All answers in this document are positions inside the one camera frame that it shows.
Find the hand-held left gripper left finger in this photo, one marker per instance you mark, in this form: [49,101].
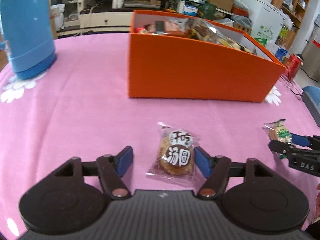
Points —
[125,161]

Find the white glass-door cabinet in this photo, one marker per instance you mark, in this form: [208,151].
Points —
[66,0]

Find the white and black TV stand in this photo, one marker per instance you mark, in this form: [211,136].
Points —
[105,20]

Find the white mini fridge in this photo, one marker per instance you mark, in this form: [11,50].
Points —
[268,20]

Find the red soda can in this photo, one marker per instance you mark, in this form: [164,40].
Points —
[295,65]

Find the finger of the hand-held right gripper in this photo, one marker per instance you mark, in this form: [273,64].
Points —
[300,140]
[280,147]

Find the person's right forearm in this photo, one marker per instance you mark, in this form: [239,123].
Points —
[318,200]

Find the eyeglasses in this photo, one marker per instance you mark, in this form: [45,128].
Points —
[292,88]

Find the orange plastic basin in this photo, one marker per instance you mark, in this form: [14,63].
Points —
[240,11]

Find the clear round cracker packet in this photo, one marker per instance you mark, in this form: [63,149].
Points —
[175,155]

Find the blue thermos flask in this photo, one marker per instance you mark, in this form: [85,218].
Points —
[27,30]

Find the green gift bag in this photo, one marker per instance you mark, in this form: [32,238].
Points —
[207,11]

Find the silver media player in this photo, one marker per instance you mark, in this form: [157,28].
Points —
[142,3]

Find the stainless steel refrigerator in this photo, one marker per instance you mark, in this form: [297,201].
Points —
[312,55]

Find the brown printed cardboard box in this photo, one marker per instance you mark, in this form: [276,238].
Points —
[242,27]

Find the green white cracker packet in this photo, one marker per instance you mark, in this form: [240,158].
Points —
[280,132]

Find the blue white mask box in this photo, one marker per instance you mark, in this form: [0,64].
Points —
[190,9]

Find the white jars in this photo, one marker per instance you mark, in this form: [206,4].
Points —
[118,2]

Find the pink flower-print tablecloth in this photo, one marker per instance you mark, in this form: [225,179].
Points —
[75,110]

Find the white sack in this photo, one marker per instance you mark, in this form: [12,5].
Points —
[57,16]

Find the wooden open shelf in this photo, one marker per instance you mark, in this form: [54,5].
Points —
[292,2]

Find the pile of assorted snack packets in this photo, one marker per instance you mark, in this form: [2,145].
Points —
[200,31]

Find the white blue carton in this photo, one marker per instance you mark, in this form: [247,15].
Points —
[281,54]

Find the orange cardboard box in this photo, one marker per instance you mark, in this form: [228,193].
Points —
[195,72]

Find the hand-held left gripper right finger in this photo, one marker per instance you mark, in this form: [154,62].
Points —
[202,162]

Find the grey blue padded object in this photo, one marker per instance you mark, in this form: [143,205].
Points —
[312,102]

